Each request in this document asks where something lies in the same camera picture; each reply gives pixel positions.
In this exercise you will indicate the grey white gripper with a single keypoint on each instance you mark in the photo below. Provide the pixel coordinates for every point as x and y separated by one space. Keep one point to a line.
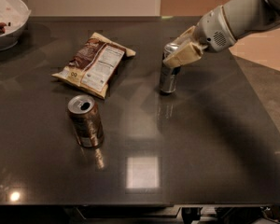
212 29

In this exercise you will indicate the silver blue redbull can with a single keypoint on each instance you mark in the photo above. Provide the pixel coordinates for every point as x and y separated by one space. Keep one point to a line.
168 76

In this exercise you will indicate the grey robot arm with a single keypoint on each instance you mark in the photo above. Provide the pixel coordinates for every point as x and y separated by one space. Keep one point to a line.
246 17

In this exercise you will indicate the orange soda can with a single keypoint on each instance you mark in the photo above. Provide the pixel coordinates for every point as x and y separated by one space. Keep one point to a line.
84 113

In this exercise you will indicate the brown chip bag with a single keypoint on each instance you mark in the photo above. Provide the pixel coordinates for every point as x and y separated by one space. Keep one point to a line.
94 64

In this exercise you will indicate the white bowl with snacks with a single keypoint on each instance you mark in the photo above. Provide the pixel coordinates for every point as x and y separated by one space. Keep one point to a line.
14 15

